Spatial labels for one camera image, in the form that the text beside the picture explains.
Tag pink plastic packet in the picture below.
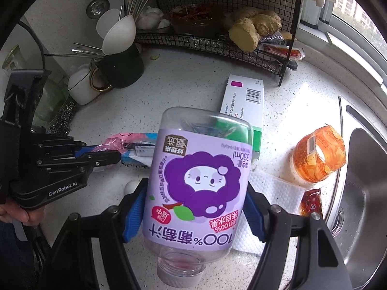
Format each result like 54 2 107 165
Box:
94 131 142 155

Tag red sauce packet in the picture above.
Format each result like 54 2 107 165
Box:
299 188 323 217

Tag blue white toothbrush package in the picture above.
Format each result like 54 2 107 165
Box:
120 132 158 168

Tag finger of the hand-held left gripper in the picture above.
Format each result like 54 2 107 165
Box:
75 150 122 170
73 140 101 158

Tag steel wool scourer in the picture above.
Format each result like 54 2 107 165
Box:
48 101 77 134

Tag window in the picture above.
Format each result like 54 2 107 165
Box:
298 0 387 87

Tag dark green mug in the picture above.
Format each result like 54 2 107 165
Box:
91 43 145 92

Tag black wire rack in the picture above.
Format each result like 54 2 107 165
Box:
122 0 305 87

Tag metal sink strainer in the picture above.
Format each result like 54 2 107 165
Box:
85 0 111 20

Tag white plastic spoon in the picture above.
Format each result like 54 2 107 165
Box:
96 8 121 41
102 15 137 56

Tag bowl of dried chilies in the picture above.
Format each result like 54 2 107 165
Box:
169 2 226 37

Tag stainless steel sink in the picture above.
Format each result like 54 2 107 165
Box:
323 96 387 290

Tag green white medicine box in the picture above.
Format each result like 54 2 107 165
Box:
220 74 264 161

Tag garlic bulbs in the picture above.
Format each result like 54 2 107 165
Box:
136 5 171 31

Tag thin black rod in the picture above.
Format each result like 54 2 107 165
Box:
338 96 344 137

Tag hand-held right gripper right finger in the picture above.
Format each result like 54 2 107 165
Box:
244 183 353 290

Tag red snack packet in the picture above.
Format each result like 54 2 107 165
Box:
261 43 305 61

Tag white paper towel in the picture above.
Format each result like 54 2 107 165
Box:
232 169 306 255

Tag purple label juice bottle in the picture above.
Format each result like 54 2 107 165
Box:
142 106 254 287

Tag metal cutlery handles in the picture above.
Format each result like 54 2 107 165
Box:
44 42 105 61

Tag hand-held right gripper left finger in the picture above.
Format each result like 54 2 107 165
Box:
38 179 149 290

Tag orange-wrapped clear plastic cup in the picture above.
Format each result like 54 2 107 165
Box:
292 125 346 187

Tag ginger root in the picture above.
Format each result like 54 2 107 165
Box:
228 6 282 52

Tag person's left hand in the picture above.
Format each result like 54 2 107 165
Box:
0 201 46 227

